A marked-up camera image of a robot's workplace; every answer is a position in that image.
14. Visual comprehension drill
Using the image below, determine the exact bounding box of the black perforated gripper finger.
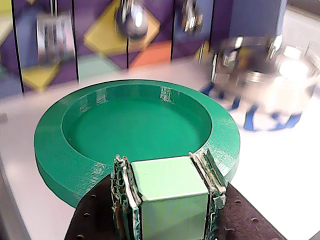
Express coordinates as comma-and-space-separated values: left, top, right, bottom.
63, 172, 121, 240
212, 182, 288, 240

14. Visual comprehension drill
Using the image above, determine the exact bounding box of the green round plate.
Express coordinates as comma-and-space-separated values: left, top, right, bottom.
33, 79, 241, 240

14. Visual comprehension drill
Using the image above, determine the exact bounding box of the steel pot with lid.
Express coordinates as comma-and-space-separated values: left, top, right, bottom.
209, 34, 320, 118

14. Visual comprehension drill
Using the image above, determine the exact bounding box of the blue white cloth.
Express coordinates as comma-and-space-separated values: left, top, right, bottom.
199, 82, 303, 132

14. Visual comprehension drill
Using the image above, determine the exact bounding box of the steel slotted spatula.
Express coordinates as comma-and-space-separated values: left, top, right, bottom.
36, 12, 76, 63

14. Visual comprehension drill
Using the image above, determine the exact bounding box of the steel ladle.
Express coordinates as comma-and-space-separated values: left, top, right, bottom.
114, 0, 150, 40

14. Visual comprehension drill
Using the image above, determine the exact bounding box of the steel serving spoon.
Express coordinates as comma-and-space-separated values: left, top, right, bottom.
181, 0, 204, 34

